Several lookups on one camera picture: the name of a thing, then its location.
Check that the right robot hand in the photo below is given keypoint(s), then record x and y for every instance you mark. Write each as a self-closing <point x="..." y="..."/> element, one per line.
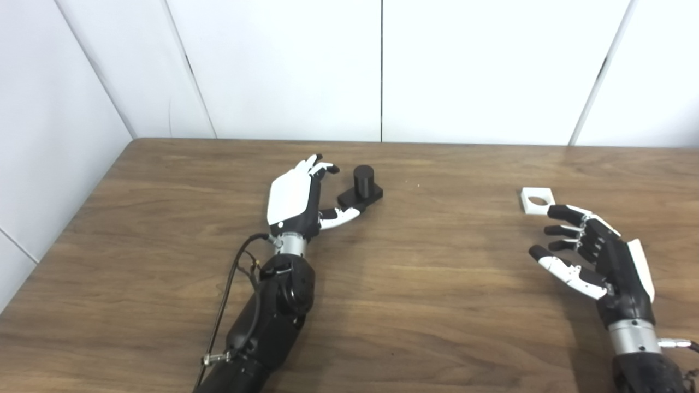
<point x="622" y="273"/>

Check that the white square piece with hole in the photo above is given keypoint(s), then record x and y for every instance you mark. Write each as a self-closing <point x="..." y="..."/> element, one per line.
<point x="529" y="206"/>

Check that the black peg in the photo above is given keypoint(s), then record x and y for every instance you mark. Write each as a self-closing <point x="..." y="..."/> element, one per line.
<point x="363" y="188"/>

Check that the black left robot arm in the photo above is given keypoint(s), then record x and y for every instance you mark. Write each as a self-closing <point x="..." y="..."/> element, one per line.
<point x="273" y="316"/>

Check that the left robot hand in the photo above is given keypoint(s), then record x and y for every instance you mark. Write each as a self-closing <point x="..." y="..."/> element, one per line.
<point x="292" y="199"/>

